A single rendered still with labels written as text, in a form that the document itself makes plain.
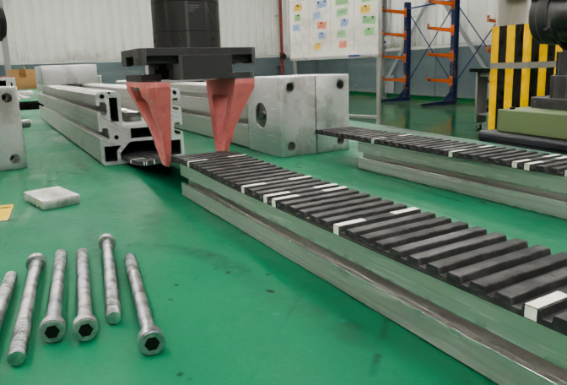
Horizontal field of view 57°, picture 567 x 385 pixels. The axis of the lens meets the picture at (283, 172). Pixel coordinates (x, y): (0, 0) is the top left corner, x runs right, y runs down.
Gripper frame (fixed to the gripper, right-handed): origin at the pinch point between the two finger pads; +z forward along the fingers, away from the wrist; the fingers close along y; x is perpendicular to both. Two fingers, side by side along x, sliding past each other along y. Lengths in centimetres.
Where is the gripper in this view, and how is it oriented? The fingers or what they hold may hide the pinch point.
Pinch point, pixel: (194, 153)
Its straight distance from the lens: 48.0
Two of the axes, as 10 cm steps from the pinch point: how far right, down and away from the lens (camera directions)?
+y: -8.7, 1.2, -4.8
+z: 0.3, 9.8, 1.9
